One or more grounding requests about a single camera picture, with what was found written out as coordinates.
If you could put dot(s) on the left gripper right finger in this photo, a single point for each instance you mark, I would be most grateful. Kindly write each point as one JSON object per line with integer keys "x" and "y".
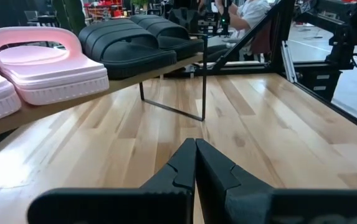
{"x": 228, "y": 202}

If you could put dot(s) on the person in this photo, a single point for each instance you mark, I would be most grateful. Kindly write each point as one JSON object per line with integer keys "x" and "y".
{"x": 253, "y": 12}

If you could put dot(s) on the black table frame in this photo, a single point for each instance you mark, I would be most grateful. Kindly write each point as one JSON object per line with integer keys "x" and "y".
{"x": 250, "y": 67}

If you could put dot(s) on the black ridged slide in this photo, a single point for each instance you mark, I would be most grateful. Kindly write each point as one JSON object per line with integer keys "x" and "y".
{"x": 178, "y": 45}
{"x": 128, "y": 59}

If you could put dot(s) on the black pole green light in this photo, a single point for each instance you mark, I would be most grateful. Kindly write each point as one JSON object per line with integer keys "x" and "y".
{"x": 225, "y": 26}

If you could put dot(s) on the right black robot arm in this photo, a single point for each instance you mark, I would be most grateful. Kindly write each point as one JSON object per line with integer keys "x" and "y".
{"x": 340, "y": 46}

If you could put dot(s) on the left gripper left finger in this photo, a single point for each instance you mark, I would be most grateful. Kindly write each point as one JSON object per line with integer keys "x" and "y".
{"x": 165, "y": 202}

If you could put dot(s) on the brown chair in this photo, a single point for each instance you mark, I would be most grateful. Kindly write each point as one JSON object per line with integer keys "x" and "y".
{"x": 260, "y": 40}

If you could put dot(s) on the wooden shelf black metal frame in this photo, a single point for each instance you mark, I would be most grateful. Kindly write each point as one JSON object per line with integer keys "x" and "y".
{"x": 128, "y": 81}

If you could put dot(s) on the red storage rack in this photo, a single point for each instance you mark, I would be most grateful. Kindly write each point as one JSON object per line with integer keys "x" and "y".
{"x": 103, "y": 7}

